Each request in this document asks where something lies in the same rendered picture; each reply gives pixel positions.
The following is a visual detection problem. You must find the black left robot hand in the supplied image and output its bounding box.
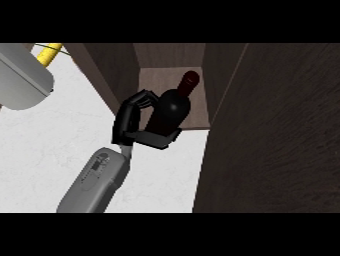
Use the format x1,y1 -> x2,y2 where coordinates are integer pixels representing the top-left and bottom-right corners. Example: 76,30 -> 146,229
109,88 -> 183,151

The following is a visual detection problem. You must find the dark wine bottle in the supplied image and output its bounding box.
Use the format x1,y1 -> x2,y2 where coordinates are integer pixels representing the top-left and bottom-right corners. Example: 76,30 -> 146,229
143,69 -> 202,138

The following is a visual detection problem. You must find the brown wooden cabinet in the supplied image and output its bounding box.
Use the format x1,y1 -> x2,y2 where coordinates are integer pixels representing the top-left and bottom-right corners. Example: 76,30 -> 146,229
62,42 -> 251,132

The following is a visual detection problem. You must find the dark brown cabinet door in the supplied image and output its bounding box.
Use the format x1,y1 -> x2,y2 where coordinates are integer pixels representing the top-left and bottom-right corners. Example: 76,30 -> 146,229
191,42 -> 340,214

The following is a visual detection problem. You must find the yellow cylinder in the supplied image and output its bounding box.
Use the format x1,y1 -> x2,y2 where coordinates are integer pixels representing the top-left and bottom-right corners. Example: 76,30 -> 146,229
35,42 -> 65,68

